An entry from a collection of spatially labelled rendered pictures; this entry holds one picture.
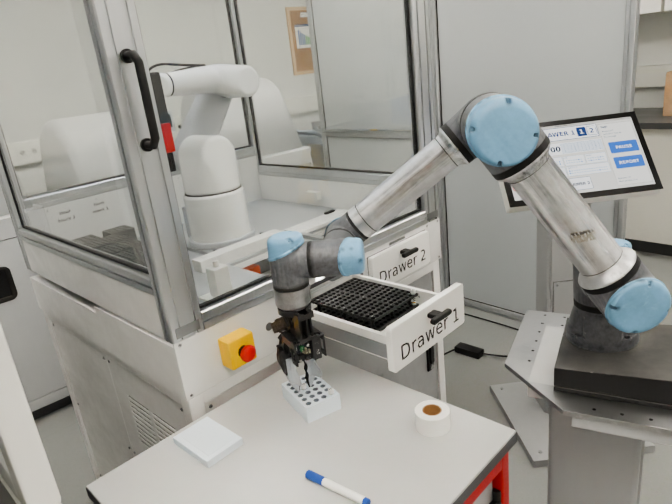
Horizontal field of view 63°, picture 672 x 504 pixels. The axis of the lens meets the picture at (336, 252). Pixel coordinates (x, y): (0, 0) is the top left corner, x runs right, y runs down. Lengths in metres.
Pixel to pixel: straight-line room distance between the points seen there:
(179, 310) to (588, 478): 1.02
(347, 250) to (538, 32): 1.99
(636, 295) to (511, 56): 1.97
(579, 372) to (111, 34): 1.13
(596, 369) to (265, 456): 0.70
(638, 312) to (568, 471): 0.50
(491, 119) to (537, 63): 1.89
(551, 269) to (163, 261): 1.45
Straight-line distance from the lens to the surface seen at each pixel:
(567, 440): 1.45
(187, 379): 1.29
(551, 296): 2.21
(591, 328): 1.32
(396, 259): 1.69
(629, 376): 1.26
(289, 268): 1.08
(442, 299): 1.33
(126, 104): 1.14
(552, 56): 2.83
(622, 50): 2.71
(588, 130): 2.14
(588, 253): 1.11
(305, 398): 1.24
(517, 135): 0.99
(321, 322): 1.37
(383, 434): 1.17
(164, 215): 1.17
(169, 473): 1.20
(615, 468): 1.47
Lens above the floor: 1.48
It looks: 19 degrees down
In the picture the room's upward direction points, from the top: 7 degrees counter-clockwise
